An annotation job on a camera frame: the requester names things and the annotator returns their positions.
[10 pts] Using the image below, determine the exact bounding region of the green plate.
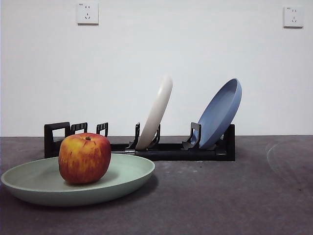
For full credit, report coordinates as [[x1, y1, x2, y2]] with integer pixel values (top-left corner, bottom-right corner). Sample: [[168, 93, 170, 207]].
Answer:
[[0, 156, 156, 208]]

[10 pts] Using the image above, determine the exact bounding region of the red yellow apple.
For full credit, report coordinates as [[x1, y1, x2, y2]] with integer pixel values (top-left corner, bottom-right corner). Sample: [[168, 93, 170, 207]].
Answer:
[[58, 133, 112, 185]]

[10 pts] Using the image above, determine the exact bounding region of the white plate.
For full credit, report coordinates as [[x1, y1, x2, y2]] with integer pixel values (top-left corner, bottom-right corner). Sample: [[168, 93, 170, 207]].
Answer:
[[135, 74, 174, 150]]

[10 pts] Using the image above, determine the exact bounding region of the black plate rack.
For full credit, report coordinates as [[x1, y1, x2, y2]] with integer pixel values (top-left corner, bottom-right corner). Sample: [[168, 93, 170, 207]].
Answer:
[[44, 121, 236, 162]]

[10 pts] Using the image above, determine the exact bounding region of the blue plate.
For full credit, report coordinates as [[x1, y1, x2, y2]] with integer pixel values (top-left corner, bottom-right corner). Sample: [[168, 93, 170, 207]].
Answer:
[[197, 78, 243, 149]]

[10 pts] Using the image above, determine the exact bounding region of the white wall socket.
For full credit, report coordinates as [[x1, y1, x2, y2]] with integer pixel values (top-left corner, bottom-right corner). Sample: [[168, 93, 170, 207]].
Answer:
[[283, 5, 305, 28], [77, 2, 100, 25]]

